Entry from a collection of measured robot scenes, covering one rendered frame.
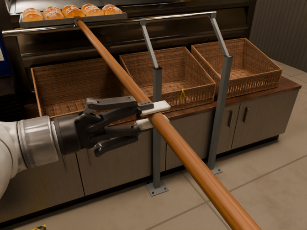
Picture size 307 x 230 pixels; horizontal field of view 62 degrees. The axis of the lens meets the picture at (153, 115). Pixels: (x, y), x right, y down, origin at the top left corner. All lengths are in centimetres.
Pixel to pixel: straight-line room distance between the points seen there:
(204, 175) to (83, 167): 134
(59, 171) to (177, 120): 81
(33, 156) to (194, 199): 157
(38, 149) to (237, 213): 33
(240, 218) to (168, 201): 157
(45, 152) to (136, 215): 142
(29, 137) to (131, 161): 134
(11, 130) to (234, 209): 38
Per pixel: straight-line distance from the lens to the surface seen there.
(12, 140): 49
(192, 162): 43
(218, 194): 39
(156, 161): 179
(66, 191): 181
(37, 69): 188
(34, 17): 148
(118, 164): 176
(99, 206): 193
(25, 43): 187
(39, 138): 49
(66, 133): 49
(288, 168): 241
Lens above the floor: 150
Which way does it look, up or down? 33 degrees down
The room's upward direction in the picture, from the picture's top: straight up
